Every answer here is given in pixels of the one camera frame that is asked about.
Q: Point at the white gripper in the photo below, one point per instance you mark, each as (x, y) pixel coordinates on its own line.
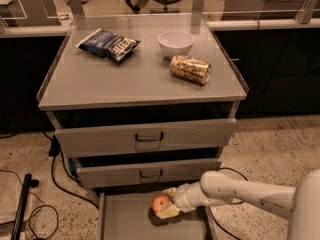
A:
(181, 197)

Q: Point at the red apple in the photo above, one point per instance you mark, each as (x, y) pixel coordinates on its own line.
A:
(160, 202)

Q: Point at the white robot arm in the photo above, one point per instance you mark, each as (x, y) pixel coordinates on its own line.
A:
(300, 205)

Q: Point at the bottom grey drawer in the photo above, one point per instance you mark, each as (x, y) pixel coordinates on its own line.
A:
(125, 213)

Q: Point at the grey drawer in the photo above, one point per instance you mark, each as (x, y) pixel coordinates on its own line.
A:
(139, 138)
(134, 174)
(125, 213)

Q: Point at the middle grey drawer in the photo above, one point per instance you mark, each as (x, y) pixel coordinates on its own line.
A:
(134, 174)

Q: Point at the top grey drawer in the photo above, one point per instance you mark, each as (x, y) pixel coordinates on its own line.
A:
(139, 138)

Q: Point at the grey drawer cabinet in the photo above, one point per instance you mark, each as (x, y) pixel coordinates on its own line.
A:
(82, 90)

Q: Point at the gold drink can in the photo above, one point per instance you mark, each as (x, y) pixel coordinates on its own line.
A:
(190, 68)

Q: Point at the black pole on floor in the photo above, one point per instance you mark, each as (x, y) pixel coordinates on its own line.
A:
(28, 182)

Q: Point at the white bowl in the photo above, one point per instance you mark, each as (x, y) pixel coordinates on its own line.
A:
(175, 42)

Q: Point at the blue chip bag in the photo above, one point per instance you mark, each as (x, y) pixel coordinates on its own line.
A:
(108, 45)

